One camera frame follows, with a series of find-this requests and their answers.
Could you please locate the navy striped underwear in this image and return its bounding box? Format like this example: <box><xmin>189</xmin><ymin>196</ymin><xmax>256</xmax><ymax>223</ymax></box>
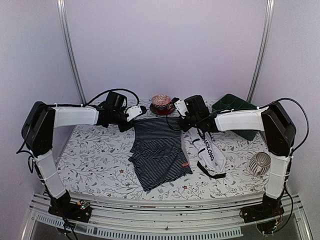
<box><xmin>129</xmin><ymin>116</ymin><xmax>193</xmax><ymax>192</ymax></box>

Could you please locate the white black-trimmed underwear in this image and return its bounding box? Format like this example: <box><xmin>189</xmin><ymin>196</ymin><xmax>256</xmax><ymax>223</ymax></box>
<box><xmin>188</xmin><ymin>127</ymin><xmax>227</xmax><ymax>179</ymax></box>

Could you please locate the green divided organizer tray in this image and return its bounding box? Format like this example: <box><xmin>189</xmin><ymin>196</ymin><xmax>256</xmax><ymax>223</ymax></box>
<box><xmin>211</xmin><ymin>93</ymin><xmax>257</xmax><ymax>141</ymax></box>

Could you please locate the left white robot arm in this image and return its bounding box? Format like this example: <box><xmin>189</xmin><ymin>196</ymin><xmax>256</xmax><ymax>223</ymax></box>
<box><xmin>17</xmin><ymin>88</ymin><xmax>147</xmax><ymax>217</ymax></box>

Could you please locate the red patterned bowl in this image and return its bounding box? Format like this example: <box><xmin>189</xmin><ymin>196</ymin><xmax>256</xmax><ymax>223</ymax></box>
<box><xmin>151</xmin><ymin>94</ymin><xmax>171</xmax><ymax>110</ymax></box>

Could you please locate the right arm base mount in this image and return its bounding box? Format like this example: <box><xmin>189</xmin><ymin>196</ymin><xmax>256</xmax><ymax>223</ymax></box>
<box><xmin>239</xmin><ymin>193</ymin><xmax>285</xmax><ymax>223</ymax></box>

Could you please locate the aluminium frame post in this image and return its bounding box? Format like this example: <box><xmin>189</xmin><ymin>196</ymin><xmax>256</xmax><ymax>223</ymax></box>
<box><xmin>246</xmin><ymin>0</ymin><xmax>275</xmax><ymax>103</ymax></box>
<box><xmin>56</xmin><ymin>0</ymin><xmax>87</xmax><ymax>104</ymax></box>

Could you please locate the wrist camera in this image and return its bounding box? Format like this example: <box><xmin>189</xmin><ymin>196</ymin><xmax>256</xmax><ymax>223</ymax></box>
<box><xmin>125</xmin><ymin>105</ymin><xmax>147</xmax><ymax>122</ymax></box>
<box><xmin>174</xmin><ymin>98</ymin><xmax>189</xmax><ymax>118</ymax></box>

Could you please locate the dark red saucer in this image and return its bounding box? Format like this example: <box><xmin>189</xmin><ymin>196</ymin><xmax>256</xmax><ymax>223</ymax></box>
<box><xmin>149</xmin><ymin>102</ymin><xmax>175</xmax><ymax>116</ymax></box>

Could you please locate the striped glass mug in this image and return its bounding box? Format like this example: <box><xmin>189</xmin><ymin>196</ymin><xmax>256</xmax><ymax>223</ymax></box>
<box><xmin>248</xmin><ymin>152</ymin><xmax>271</xmax><ymax>177</ymax></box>

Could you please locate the left aluminium frame post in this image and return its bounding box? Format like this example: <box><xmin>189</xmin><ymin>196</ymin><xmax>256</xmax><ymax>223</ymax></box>
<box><xmin>56</xmin><ymin>0</ymin><xmax>87</xmax><ymax>104</ymax></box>

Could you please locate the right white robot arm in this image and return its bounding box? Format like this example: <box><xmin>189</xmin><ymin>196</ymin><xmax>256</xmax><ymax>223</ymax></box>
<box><xmin>174</xmin><ymin>95</ymin><xmax>298</xmax><ymax>218</ymax></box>

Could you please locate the right aluminium frame post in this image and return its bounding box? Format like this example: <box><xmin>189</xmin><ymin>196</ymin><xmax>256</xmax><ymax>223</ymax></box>
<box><xmin>246</xmin><ymin>0</ymin><xmax>275</xmax><ymax>103</ymax></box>

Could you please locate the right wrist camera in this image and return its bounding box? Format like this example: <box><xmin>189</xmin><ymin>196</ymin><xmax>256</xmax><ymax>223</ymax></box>
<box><xmin>174</xmin><ymin>98</ymin><xmax>189</xmax><ymax>118</ymax></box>

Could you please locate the front aluminium rail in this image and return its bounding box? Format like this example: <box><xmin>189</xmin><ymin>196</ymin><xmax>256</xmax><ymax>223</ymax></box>
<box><xmin>21</xmin><ymin>191</ymin><xmax>313</xmax><ymax>240</ymax></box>

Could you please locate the floral tablecloth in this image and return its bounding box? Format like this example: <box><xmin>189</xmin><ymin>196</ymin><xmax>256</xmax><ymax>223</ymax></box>
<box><xmin>57</xmin><ymin>112</ymin><xmax>284</xmax><ymax>201</ymax></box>

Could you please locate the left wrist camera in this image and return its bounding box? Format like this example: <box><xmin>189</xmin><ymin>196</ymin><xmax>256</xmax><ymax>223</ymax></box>
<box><xmin>125</xmin><ymin>105</ymin><xmax>147</xmax><ymax>122</ymax></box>

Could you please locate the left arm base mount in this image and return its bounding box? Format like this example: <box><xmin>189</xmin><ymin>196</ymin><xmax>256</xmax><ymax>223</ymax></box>
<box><xmin>48</xmin><ymin>200</ymin><xmax>92</xmax><ymax>223</ymax></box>

